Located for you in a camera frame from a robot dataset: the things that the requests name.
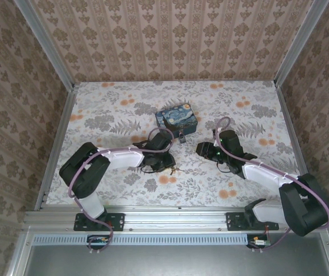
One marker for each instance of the blue starry night tin box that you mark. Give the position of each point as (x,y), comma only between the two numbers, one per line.
(175,116)

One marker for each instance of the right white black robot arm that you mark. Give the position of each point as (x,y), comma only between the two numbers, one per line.
(264,175)

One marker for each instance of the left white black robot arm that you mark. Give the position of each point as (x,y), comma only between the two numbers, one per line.
(118,159)

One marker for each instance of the floral patterned table cover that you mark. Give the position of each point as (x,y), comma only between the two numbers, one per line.
(124,100)

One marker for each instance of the grey metal shelf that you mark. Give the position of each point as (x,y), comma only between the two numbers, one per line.
(175,261)

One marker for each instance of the small circuit board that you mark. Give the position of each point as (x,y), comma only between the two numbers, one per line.
(260,243)
(98,241)

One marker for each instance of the wide aluminium frame rail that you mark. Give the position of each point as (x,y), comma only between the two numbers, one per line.
(175,218)

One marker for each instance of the aluminium side rail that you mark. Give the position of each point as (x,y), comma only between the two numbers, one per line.
(61,129)
(291,129)

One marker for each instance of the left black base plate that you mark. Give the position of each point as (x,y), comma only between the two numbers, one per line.
(118,222)

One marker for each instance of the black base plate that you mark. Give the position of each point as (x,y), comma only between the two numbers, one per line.
(234,222)
(118,222)

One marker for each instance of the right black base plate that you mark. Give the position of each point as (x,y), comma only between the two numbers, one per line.
(234,222)

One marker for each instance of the aluminium frame post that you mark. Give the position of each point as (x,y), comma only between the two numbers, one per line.
(46,46)
(299,43)

